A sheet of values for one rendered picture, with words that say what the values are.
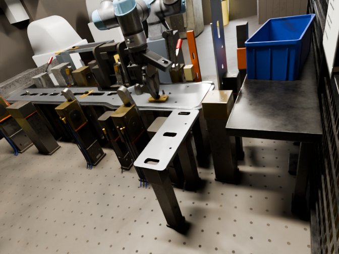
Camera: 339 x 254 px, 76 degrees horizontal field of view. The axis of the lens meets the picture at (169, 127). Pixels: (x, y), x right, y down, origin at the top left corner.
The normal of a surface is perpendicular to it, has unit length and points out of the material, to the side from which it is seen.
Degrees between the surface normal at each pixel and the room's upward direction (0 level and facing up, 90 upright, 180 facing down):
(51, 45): 90
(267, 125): 0
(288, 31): 90
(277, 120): 0
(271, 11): 90
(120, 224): 0
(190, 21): 90
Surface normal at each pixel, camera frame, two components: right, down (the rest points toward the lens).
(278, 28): -0.55, 0.57
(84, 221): -0.23, -0.81
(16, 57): 0.93, -0.03
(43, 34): -0.25, 0.59
